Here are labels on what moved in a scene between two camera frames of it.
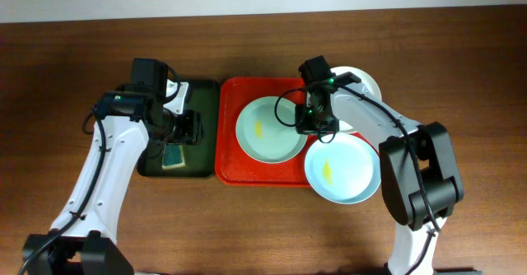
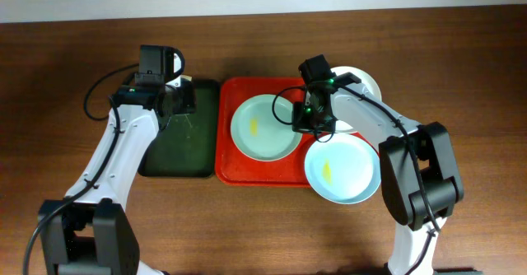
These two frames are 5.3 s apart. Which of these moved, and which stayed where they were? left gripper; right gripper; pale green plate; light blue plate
Moved: left gripper
Stayed: light blue plate; right gripper; pale green plate
